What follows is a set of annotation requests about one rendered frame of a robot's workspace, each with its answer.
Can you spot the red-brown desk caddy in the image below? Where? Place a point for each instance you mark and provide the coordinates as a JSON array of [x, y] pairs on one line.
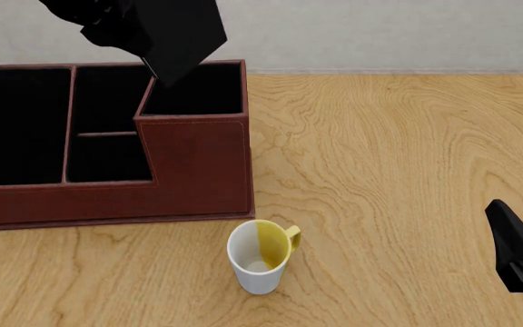
[[193, 167]]

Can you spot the white and yellow mug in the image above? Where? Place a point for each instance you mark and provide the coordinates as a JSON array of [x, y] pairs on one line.
[[254, 276]]

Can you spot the black book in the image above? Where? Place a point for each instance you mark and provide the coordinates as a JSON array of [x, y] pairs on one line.
[[182, 37]]

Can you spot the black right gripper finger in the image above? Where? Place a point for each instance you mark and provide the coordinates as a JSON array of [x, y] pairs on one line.
[[518, 235]]

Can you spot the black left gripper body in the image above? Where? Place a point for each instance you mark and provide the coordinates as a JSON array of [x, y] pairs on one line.
[[102, 30]]

